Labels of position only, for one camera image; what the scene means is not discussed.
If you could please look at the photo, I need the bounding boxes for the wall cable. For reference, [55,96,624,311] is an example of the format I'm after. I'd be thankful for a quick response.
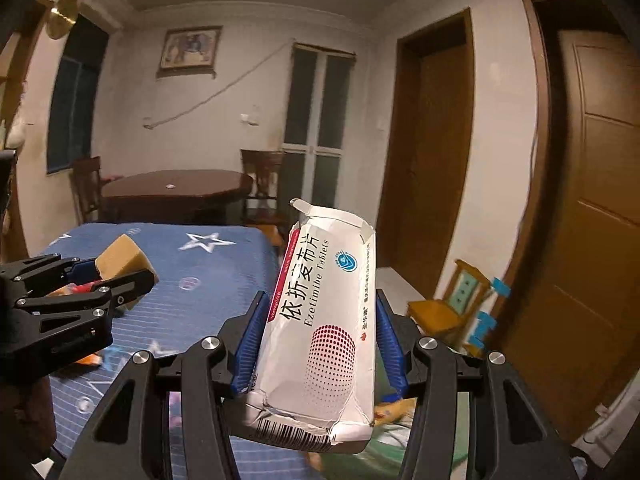
[142,52,296,131]

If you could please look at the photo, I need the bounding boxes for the person's left forearm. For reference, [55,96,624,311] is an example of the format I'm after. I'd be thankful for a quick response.
[0,375,57,466]

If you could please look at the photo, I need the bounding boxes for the white medicine box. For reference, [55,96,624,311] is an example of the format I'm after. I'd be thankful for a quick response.
[244,197,377,456]

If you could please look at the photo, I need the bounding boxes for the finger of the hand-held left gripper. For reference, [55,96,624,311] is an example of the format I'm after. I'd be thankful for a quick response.
[0,254,99,294]
[0,268,155,386]

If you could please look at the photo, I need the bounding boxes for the brown yellow wrapper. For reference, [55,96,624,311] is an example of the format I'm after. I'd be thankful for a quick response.
[372,397,418,428]

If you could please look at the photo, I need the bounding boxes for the tan sponge block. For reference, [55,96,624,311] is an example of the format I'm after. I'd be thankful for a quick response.
[95,234,160,311]

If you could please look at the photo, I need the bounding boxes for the trash bin with green bag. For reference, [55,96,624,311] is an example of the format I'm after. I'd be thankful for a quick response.
[320,395,426,480]

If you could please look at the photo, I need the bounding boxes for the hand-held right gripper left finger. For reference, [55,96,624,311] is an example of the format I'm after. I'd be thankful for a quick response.
[62,290,271,480]

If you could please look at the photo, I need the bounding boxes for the small wooden chair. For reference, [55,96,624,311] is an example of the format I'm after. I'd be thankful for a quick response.
[407,259,493,356]

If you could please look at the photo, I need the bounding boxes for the glass double door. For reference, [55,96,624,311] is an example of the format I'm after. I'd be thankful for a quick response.
[280,42,357,221]

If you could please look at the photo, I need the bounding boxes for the brown panelled wooden door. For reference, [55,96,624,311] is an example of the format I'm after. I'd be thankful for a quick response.
[492,0,640,441]

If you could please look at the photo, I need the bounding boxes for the blue tape strips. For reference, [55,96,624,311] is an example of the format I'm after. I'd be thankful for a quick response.
[465,276,512,358]

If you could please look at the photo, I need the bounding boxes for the dark wooden chair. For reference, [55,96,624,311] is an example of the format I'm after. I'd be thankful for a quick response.
[240,148,286,241]
[70,156,123,225]

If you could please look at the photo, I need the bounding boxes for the dark wooden dining table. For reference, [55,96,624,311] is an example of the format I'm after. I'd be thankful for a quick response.
[100,169,255,225]

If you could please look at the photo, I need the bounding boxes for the dark window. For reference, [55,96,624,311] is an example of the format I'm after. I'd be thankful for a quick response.
[46,15,110,176]

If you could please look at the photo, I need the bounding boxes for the framed wall picture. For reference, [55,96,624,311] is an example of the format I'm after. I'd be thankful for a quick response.
[157,26,223,75]

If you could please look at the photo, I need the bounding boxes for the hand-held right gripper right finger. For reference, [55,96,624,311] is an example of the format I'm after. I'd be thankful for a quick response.
[375,289,571,480]

